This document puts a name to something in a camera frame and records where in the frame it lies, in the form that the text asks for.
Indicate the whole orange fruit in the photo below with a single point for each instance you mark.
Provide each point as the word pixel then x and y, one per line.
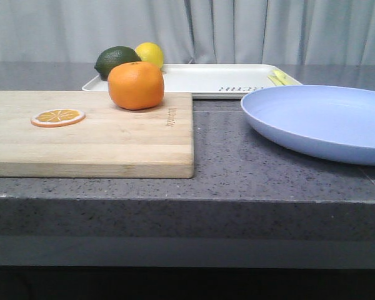
pixel 136 85

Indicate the light blue plate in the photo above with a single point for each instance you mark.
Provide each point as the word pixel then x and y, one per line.
pixel 327 122

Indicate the cream white tray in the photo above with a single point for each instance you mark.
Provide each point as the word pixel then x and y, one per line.
pixel 217 81

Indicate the yellow-green utensil on tray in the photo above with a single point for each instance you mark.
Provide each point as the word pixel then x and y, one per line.
pixel 279 78

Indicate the wooden cutting board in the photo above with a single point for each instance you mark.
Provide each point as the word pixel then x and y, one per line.
pixel 109 142

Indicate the yellow lemon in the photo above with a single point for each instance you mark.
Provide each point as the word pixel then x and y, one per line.
pixel 150 52

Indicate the green lime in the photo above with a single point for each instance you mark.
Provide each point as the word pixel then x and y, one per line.
pixel 112 57

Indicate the grey curtain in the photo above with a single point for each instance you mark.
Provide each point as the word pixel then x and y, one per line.
pixel 241 32

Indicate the orange slice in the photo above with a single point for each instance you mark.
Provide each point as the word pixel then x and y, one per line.
pixel 57 118

